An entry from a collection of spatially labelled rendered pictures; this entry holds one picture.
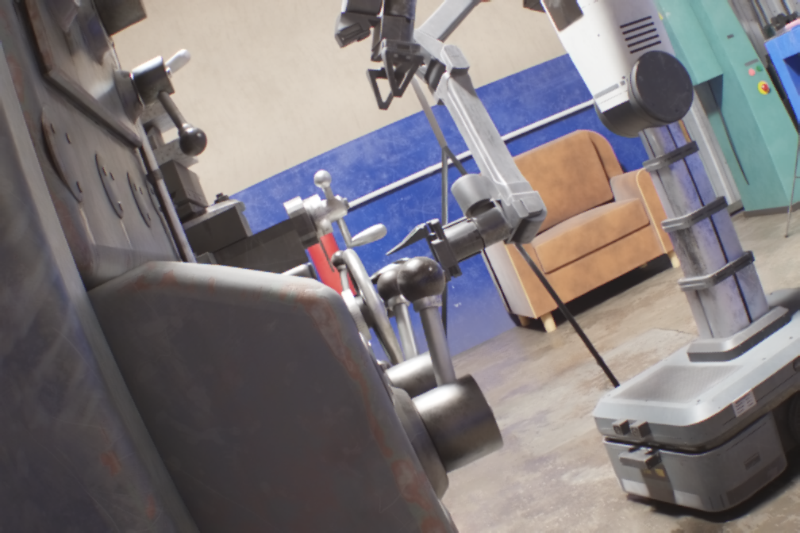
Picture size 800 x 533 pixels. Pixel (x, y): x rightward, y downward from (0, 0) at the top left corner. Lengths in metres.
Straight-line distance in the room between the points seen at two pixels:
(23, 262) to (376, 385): 0.22
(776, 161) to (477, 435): 4.92
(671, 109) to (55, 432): 1.74
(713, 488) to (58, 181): 1.56
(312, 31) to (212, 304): 5.50
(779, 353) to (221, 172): 4.39
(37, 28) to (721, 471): 1.57
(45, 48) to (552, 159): 5.08
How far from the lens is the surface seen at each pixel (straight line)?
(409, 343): 0.96
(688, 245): 2.15
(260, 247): 1.65
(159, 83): 1.05
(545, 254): 5.25
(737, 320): 2.16
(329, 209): 1.78
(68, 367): 0.50
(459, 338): 5.97
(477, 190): 1.80
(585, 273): 5.32
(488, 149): 1.89
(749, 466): 1.97
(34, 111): 0.62
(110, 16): 0.94
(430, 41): 2.04
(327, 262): 5.70
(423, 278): 0.73
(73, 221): 0.61
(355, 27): 1.74
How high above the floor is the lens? 0.79
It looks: 2 degrees down
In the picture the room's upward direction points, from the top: 24 degrees counter-clockwise
